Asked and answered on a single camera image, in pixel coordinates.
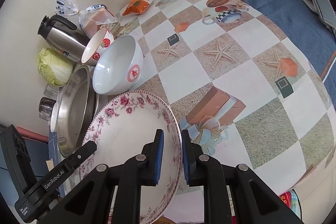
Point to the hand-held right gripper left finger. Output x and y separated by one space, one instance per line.
158 158

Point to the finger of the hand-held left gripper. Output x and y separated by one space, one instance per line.
82 154

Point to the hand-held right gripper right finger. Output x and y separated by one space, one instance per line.
187 158

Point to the pink floral round plate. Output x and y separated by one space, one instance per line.
126 129

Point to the large stainless steel basin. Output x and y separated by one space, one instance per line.
76 111

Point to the white square bowl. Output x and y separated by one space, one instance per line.
54 116

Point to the pink foam roll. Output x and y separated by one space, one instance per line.
31 134

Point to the clear drinking glass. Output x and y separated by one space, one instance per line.
50 91

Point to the napa cabbage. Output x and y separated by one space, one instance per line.
55 67

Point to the white bowl with red emblem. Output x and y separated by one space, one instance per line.
115 69

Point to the patterned plastic table cover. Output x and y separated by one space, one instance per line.
236 77

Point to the strawberry print bowl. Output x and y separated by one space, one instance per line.
103 43

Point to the stainless steel thermos jug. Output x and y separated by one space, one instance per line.
63 40

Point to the plastic bag of bread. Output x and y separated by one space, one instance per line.
97 19

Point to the orange snack packet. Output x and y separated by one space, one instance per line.
139 5

